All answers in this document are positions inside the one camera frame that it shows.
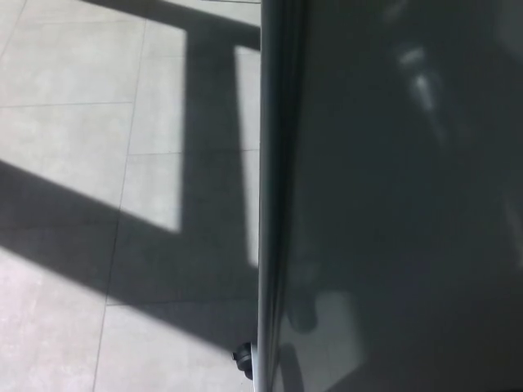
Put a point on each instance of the white whiteboard with grey frame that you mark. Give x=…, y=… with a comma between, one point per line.
x=392, y=204

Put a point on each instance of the black caster wheel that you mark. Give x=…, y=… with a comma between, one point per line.
x=244, y=359

